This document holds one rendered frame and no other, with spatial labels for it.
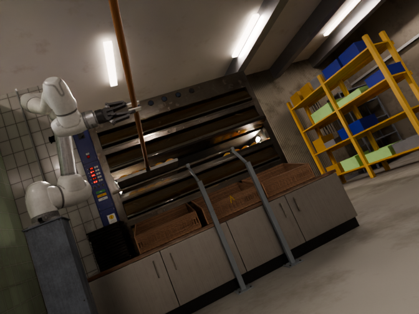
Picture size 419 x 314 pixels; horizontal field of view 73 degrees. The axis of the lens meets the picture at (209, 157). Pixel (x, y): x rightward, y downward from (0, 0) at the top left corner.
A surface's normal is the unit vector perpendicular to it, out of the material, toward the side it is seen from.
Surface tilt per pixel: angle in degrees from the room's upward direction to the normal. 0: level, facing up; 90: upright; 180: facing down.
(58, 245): 90
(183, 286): 90
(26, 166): 90
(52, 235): 90
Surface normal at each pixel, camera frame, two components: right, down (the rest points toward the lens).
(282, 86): 0.24, -0.28
